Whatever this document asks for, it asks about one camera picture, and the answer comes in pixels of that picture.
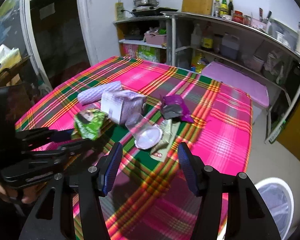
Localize pale green wrapper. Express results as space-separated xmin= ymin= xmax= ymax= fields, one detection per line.
xmin=150 ymin=119 xmax=181 ymax=162

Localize pink plaid tablecloth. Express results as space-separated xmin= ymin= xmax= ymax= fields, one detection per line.
xmin=16 ymin=56 xmax=253 ymax=239

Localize metal kitchen shelf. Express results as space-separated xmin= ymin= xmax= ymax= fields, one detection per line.
xmin=164 ymin=12 xmax=300 ymax=143

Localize white purple box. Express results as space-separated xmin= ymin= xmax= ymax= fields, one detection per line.
xmin=101 ymin=90 xmax=147 ymax=125

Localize clear plastic cup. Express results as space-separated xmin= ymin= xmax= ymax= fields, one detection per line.
xmin=125 ymin=113 xmax=162 ymax=150

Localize lying purple foam net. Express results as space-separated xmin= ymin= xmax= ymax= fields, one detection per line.
xmin=77 ymin=81 xmax=122 ymax=105

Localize pink basket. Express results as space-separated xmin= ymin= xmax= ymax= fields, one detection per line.
xmin=145 ymin=33 xmax=167 ymax=47

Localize wooden side shelf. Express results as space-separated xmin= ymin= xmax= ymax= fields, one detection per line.
xmin=114 ymin=16 xmax=172 ymax=64

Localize pink lid storage box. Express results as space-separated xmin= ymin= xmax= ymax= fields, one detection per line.
xmin=201 ymin=62 xmax=269 ymax=108

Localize person left hand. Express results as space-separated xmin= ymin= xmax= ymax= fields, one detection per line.
xmin=0 ymin=183 xmax=45 ymax=204

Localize purple jug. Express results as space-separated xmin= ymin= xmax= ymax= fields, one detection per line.
xmin=220 ymin=33 xmax=240 ymax=60

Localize green oil bottle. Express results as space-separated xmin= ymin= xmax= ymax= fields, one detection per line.
xmin=219 ymin=0 xmax=228 ymax=17

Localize induction cooker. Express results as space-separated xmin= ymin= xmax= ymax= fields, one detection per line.
xmin=130 ymin=6 xmax=178 ymax=17

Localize dark sauce bottle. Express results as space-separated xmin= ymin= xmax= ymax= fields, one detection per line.
xmin=228 ymin=0 xmax=234 ymax=16

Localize green snack bag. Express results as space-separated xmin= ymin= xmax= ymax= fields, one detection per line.
xmin=72 ymin=109 xmax=106 ymax=141

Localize yellow power strip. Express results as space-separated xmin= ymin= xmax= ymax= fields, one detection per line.
xmin=115 ymin=2 xmax=126 ymax=21

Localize red jar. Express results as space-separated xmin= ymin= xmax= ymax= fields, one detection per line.
xmin=232 ymin=10 xmax=244 ymax=24

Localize steel pot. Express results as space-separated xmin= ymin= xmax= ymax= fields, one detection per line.
xmin=134 ymin=0 xmax=159 ymax=7

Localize purple foil wrapper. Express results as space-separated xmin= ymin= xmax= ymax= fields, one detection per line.
xmin=160 ymin=94 xmax=194 ymax=123

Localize white round trash bin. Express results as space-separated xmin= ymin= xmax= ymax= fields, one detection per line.
xmin=255 ymin=177 xmax=294 ymax=239

